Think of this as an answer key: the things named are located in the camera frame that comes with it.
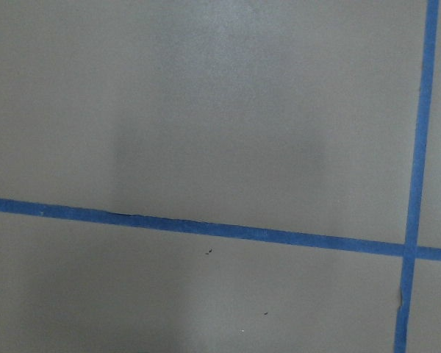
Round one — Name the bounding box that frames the crossing blue tape strip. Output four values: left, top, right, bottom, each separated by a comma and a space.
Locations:
393, 0, 439, 352

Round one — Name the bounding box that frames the long blue tape strip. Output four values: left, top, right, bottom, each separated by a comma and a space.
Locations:
0, 197, 441, 263

